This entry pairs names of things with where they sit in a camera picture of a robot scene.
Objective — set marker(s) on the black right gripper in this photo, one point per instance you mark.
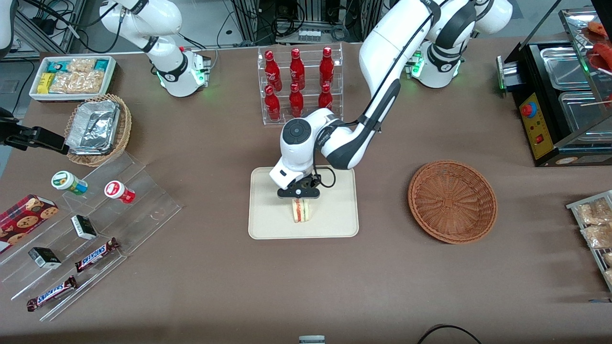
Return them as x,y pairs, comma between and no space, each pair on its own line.
28,136

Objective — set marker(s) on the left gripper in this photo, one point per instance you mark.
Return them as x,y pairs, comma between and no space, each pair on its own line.
311,181

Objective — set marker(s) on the triangle sandwich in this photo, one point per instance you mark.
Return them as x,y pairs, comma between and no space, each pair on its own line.
301,212

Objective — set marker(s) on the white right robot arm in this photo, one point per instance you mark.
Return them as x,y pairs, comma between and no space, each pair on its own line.
172,71

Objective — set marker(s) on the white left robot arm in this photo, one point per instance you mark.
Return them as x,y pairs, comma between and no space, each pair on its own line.
382,57

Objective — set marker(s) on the beige plastic tray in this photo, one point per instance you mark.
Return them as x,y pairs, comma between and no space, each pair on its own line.
267,215

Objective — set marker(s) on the tan wicker basket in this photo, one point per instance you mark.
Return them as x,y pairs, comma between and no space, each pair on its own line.
123,129

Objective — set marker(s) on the round brown wicker basket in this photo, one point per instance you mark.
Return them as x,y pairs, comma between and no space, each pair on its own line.
452,201

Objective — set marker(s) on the stacked aluminium foil containers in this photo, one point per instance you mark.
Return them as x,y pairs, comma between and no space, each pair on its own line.
93,128

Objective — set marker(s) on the green lidded cup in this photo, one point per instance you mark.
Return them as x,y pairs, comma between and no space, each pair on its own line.
67,182

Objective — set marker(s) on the white rectangular snack bin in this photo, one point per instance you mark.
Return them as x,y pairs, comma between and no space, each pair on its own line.
71,97

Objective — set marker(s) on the clear acrylic bottle rack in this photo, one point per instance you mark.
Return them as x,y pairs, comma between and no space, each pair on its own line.
287,121

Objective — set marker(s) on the yellow snack pack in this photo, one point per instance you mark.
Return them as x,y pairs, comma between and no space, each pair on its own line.
45,83

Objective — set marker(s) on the clear bag of crackers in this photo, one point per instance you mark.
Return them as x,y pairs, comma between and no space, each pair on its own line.
63,82
91,81
81,65

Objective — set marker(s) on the red cola bottle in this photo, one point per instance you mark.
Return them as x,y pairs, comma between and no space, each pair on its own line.
272,71
296,102
325,99
297,70
272,106
326,68

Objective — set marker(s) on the teal snack pack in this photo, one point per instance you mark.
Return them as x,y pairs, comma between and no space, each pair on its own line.
102,65
56,66

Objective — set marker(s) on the red chocolate cookie box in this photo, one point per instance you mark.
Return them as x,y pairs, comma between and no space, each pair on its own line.
24,220

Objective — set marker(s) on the red lidded cup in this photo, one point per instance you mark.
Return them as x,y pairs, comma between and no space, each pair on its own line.
117,191

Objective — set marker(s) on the small black carton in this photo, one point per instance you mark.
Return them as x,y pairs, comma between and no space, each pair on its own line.
45,258
84,227

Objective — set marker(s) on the clear acrylic stepped stand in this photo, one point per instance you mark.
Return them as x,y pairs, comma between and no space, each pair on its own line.
143,215

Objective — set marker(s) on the Snickers chocolate bar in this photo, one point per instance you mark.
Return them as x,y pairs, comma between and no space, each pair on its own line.
95,255
51,293

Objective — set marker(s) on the white power strip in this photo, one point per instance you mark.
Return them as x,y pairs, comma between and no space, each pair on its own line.
309,35

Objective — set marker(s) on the small grey device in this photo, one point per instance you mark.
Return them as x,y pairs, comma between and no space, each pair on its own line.
311,340

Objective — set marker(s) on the black food warmer cabinet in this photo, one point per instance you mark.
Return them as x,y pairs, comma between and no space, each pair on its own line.
540,124

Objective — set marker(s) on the steel warmer pan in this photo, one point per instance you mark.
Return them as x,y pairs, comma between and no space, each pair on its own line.
566,67
583,112

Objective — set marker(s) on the clear bag of fried snacks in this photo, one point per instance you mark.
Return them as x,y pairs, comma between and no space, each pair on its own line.
597,236
593,212

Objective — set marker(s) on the red sausages on skewers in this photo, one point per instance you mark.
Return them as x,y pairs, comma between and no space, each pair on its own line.
603,50

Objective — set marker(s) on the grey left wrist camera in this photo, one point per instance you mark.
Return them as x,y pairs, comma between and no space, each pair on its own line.
299,193

